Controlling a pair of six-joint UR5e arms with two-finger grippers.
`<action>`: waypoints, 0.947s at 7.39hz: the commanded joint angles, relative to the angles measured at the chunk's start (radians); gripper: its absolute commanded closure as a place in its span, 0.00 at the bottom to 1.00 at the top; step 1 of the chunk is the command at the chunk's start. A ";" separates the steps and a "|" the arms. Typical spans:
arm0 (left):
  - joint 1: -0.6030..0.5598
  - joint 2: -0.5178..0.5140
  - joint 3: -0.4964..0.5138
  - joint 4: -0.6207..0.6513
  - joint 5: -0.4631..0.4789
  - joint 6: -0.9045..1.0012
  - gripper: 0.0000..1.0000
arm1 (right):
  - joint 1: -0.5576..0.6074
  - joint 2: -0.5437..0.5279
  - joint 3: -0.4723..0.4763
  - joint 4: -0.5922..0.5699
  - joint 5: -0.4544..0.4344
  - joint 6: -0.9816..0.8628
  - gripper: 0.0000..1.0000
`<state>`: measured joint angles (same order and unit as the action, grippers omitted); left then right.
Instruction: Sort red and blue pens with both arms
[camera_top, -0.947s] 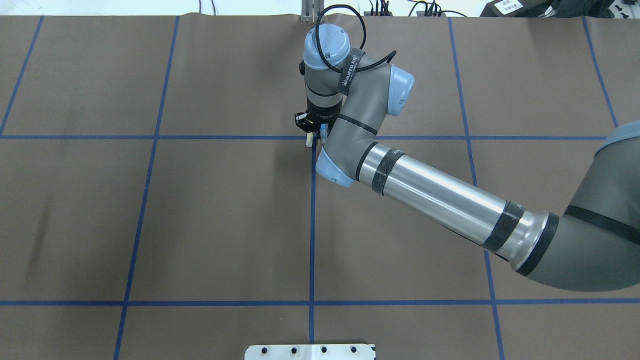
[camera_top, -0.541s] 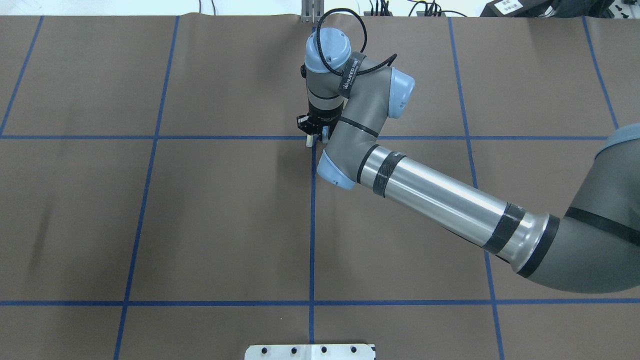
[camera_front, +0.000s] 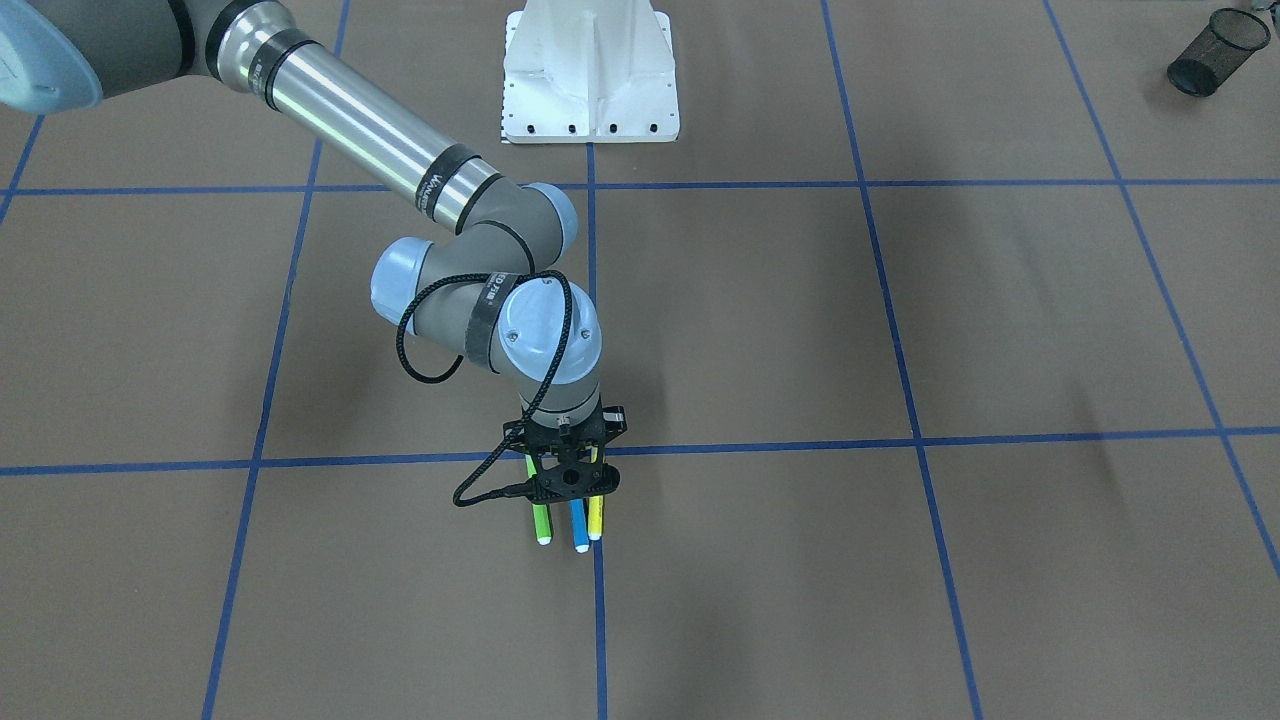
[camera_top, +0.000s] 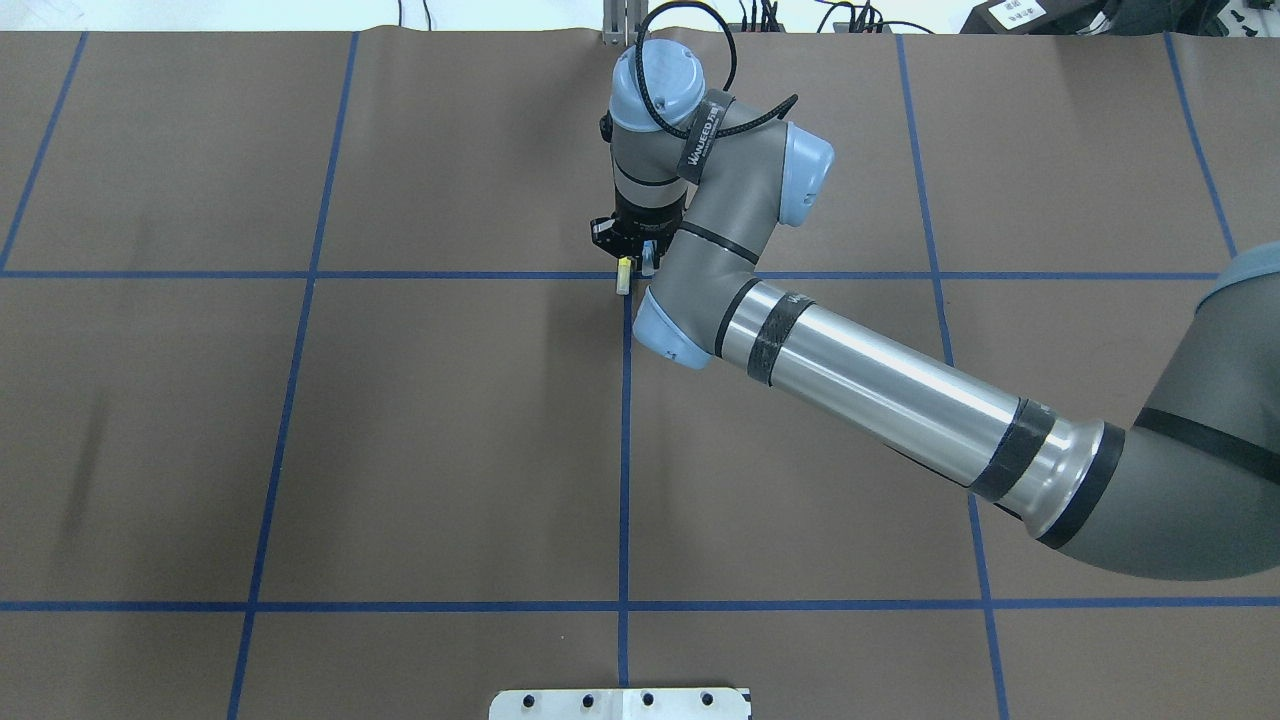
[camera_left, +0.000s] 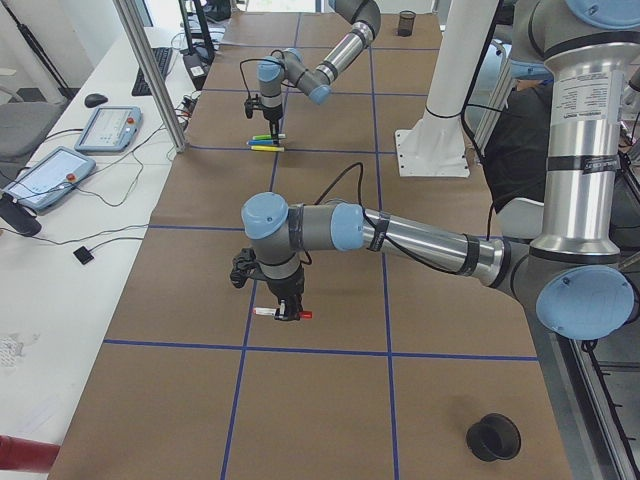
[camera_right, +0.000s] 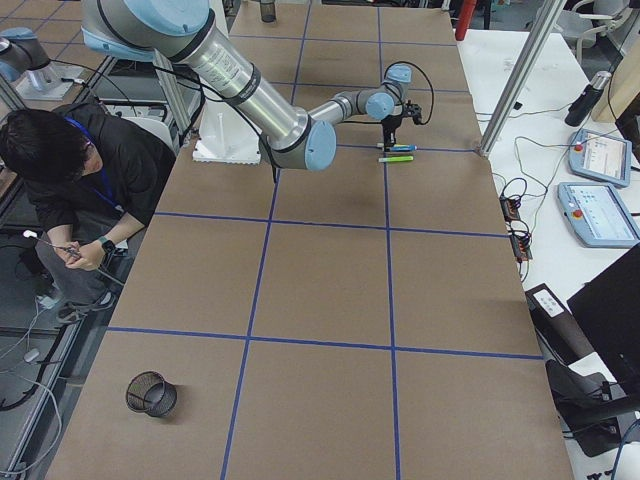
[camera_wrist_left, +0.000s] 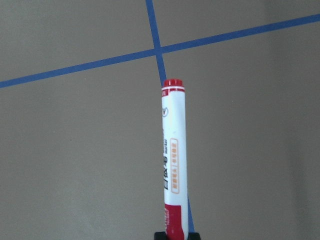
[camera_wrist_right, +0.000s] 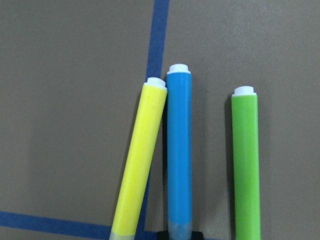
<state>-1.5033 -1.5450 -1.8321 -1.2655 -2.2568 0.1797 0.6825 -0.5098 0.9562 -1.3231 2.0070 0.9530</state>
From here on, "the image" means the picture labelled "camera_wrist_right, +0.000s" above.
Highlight blue highlighter pen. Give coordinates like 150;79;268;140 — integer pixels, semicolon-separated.
166;63;192;240

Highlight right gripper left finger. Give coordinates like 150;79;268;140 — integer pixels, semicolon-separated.
156;230;170;240

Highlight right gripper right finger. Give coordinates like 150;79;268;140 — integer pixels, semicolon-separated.
191;231;204;240

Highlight yellow highlighter pen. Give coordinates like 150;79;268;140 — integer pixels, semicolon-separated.
109;77;167;240

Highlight green highlighter pen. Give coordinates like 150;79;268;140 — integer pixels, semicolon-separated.
231;85;261;240

